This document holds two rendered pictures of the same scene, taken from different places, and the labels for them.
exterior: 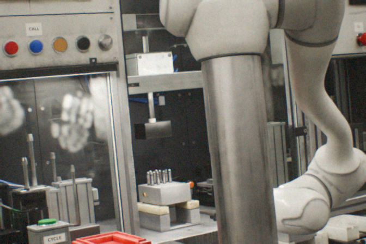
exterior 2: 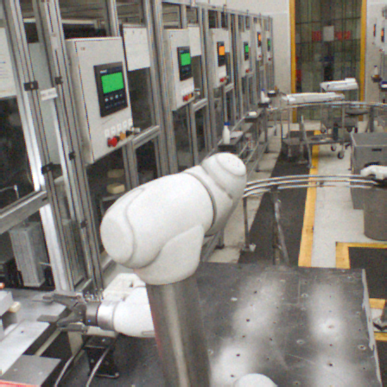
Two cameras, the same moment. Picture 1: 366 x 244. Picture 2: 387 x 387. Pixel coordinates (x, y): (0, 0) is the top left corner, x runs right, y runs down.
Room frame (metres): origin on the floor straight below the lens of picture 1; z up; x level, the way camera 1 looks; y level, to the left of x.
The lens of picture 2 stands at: (0.58, 0.37, 1.76)
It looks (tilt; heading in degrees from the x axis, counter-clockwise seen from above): 18 degrees down; 320
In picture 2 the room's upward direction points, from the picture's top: 5 degrees counter-clockwise
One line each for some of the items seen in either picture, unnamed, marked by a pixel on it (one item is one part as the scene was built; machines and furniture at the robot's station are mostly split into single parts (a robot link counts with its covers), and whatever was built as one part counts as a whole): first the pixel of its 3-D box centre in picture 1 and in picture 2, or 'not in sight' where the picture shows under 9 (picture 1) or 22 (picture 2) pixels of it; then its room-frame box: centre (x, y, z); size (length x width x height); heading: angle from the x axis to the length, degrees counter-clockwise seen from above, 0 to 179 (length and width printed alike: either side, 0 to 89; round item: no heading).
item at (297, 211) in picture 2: not in sight; (294, 175); (4.02, -4.22, 0.01); 5.85 x 0.59 x 0.01; 123
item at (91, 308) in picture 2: not in sight; (89, 313); (1.73, -0.13, 1.00); 0.09 x 0.07 x 0.08; 32
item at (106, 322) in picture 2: not in sight; (111, 315); (1.67, -0.17, 1.00); 0.09 x 0.06 x 0.09; 122
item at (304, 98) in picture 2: not in sight; (312, 124); (4.35, -5.12, 0.48); 0.88 x 0.56 x 0.96; 51
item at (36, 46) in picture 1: (35, 46); not in sight; (1.65, 0.32, 1.42); 0.03 x 0.02 x 0.03; 123
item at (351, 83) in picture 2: not in sight; (339, 109); (4.70, -6.42, 0.48); 0.84 x 0.58 x 0.97; 131
